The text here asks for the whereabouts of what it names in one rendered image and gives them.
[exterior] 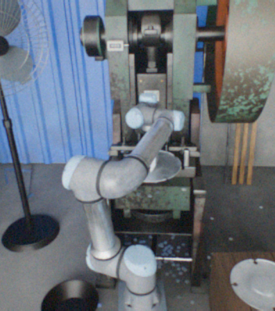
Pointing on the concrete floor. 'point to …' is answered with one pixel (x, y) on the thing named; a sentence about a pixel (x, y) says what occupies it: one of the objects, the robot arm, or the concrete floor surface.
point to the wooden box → (218, 277)
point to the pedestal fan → (39, 236)
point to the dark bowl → (71, 297)
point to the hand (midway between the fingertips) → (149, 171)
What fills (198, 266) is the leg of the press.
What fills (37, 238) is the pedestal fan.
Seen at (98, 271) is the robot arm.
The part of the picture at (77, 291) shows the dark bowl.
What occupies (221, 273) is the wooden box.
